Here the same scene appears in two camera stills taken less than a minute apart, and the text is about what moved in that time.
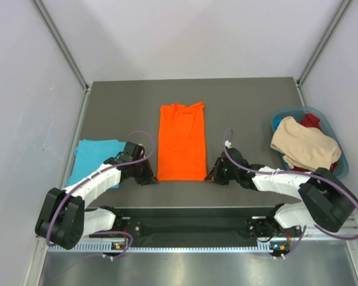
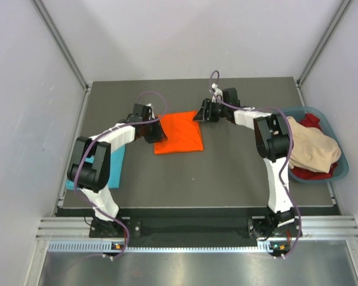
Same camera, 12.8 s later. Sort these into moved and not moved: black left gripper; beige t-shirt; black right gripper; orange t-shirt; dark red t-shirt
Moved: black right gripper; orange t-shirt; black left gripper
Not moved: dark red t-shirt; beige t-shirt
